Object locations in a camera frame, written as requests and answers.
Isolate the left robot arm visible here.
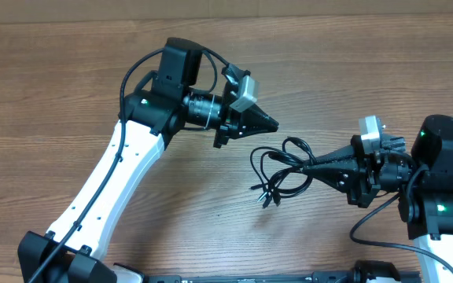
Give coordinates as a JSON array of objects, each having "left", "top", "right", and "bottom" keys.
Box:
[{"left": 17, "top": 38, "right": 278, "bottom": 282}]

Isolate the black left camera cable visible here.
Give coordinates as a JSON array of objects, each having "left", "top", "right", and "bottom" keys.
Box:
[{"left": 25, "top": 46, "right": 231, "bottom": 283}]

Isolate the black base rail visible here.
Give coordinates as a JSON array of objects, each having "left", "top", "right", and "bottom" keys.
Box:
[{"left": 112, "top": 261, "right": 420, "bottom": 283}]

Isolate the black USB cable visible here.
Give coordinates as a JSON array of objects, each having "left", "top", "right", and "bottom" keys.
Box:
[{"left": 249, "top": 136, "right": 318, "bottom": 209}]

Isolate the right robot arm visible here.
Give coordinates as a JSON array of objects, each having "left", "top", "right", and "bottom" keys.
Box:
[{"left": 302, "top": 115, "right": 453, "bottom": 282}]

